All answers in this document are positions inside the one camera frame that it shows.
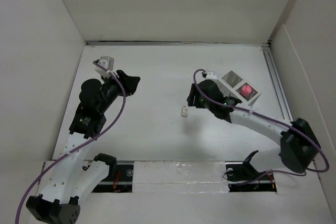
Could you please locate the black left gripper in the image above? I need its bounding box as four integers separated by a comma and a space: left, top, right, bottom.
98, 70, 139, 113

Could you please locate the white eraser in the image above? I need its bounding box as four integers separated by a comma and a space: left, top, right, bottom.
181, 106, 188, 118

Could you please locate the pink capped small bottle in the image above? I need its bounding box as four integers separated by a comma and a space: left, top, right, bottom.
240, 85, 253, 97

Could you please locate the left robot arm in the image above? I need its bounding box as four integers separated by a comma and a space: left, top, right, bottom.
26, 70, 141, 223

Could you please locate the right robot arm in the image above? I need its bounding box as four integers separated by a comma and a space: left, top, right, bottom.
187, 79, 321, 177

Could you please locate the white slotted desk organizer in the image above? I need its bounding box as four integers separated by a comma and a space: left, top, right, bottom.
218, 70, 261, 108

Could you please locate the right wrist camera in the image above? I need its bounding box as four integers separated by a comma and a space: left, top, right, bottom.
202, 70, 218, 80

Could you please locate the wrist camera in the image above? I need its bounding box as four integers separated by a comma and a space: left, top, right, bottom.
93, 56, 114, 78
202, 70, 218, 80

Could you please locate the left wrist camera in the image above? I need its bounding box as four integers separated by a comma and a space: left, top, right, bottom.
93, 56, 114, 78

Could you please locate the aluminium rail at back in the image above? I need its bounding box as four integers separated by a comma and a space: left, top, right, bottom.
86, 41, 269, 47

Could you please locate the aluminium rail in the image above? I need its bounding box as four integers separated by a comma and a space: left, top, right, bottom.
261, 45, 292, 121
86, 41, 269, 47

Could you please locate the aluminium rail at right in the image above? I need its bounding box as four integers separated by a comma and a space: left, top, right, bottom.
261, 45, 292, 121

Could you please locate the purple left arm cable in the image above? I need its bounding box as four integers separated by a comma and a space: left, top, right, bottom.
15, 61, 127, 224

